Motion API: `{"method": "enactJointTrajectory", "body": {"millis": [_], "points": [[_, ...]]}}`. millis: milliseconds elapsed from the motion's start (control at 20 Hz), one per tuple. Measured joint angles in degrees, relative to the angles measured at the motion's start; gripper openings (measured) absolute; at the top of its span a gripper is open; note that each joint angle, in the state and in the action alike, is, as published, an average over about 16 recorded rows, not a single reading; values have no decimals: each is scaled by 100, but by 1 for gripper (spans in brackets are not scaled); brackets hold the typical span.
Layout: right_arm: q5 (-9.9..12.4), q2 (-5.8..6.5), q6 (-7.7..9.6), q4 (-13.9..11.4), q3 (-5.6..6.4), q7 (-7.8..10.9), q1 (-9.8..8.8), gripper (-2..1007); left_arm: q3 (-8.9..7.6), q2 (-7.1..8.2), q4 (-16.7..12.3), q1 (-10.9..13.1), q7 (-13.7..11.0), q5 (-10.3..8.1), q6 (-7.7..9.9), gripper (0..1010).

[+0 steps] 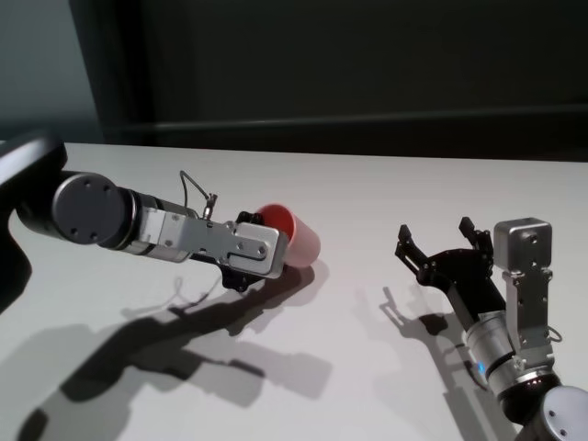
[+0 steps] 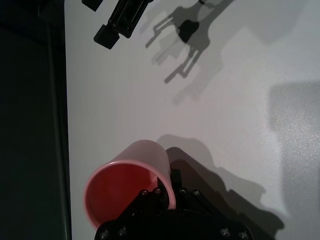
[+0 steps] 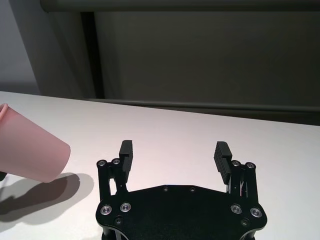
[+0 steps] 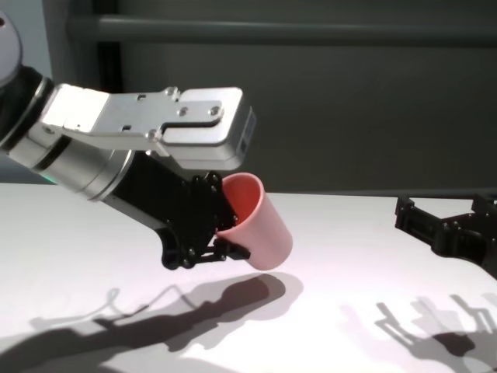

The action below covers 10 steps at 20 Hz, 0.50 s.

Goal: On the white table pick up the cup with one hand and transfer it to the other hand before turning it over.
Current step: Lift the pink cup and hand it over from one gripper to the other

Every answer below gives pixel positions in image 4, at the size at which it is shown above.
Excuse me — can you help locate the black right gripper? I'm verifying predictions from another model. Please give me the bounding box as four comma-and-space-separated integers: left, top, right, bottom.
394, 193, 497, 281

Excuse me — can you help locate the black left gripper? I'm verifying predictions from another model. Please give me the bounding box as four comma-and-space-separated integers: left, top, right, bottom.
103, 150, 252, 270

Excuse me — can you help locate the pink plastic cup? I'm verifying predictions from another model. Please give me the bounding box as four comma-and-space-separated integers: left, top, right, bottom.
215, 173, 294, 270

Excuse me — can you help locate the thin grey wall rail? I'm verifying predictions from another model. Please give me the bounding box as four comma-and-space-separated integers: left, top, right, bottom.
267, 185, 497, 198

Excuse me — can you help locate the dark vertical frame post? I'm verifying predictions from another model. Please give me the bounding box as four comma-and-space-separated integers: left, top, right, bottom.
95, 0, 125, 96

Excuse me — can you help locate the thick grey wall rail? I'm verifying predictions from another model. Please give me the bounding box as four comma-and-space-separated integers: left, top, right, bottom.
96, 15, 497, 46

